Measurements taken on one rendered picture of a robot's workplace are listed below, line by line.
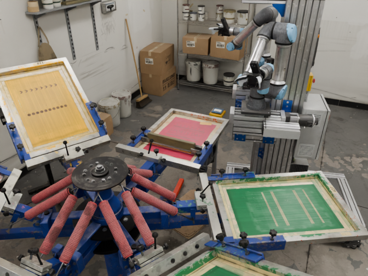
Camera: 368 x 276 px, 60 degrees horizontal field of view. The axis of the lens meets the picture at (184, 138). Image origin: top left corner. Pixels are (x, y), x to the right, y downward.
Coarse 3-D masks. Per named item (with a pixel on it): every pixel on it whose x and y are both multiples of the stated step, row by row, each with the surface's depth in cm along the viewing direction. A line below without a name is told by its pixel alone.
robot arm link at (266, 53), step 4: (272, 8) 266; (276, 12) 269; (276, 16) 271; (272, 20) 270; (264, 24) 274; (268, 44) 282; (268, 48) 284; (264, 52) 286; (268, 52) 286; (264, 56) 286; (268, 56) 287
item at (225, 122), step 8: (168, 112) 303; (176, 112) 307; (184, 112) 303; (192, 112) 303; (160, 120) 289; (216, 120) 292; (224, 120) 289; (152, 128) 277; (224, 128) 280; (216, 136) 265
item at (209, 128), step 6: (192, 126) 286; (198, 126) 286; (204, 126) 286; (210, 126) 286; (210, 132) 278; (204, 138) 269; (198, 144) 261; (174, 150) 254; (174, 156) 246; (180, 156) 246; (186, 156) 246; (192, 156) 246
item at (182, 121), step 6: (174, 120) 296; (180, 120) 296; (186, 120) 296; (192, 120) 296; (168, 126) 286; (162, 132) 278; (180, 138) 269; (150, 150) 254; (162, 150) 254; (168, 150) 254
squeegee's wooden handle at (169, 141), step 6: (150, 132) 257; (150, 138) 257; (156, 138) 254; (162, 138) 252; (168, 138) 249; (174, 138) 249; (168, 144) 252; (174, 144) 250; (180, 144) 247; (186, 144) 245; (192, 144) 242
